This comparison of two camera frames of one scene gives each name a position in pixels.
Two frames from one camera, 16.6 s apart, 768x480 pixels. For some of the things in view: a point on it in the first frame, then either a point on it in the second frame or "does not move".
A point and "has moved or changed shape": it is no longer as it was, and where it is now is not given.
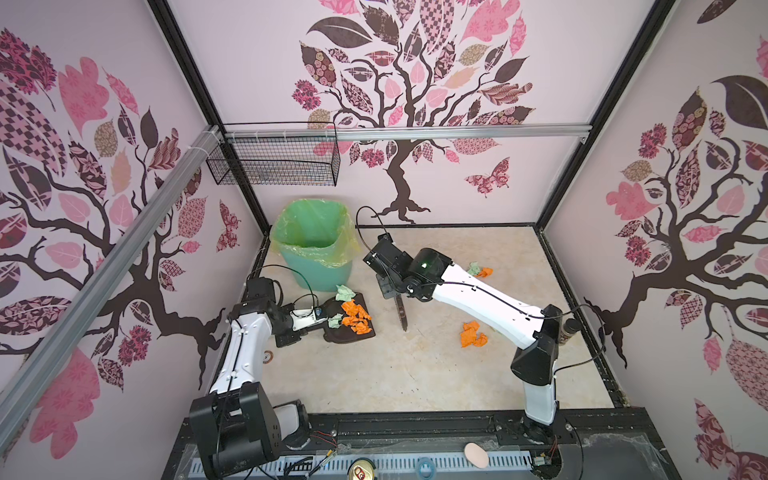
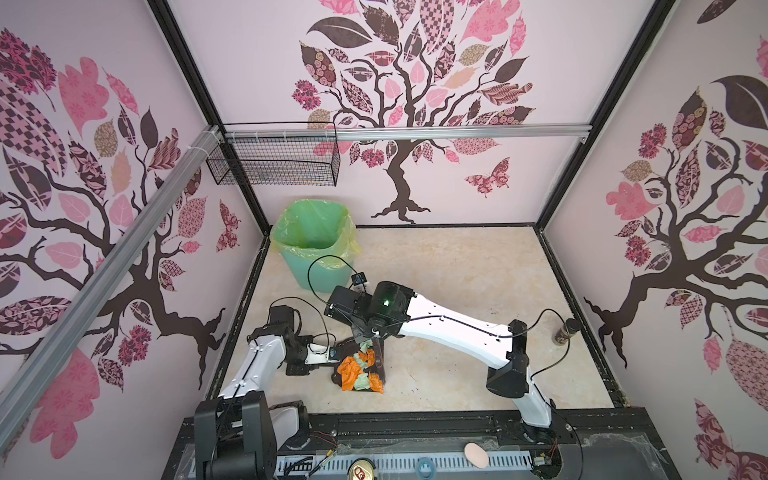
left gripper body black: x=282 y=327 to x=295 y=357
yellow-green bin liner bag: x=317 y=228 does not move
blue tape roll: x=426 y=468 does not move
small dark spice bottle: x=570 y=328 does not move
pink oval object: x=476 y=455 does not move
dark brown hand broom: x=401 y=311 has moved or changed shape
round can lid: x=361 y=469 does not move
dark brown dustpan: x=347 y=320 has moved or changed shape
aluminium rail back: x=405 y=132 does not move
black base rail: x=614 y=443 does not move
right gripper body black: x=397 y=284 to x=361 y=334
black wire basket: x=280 y=161 does not move
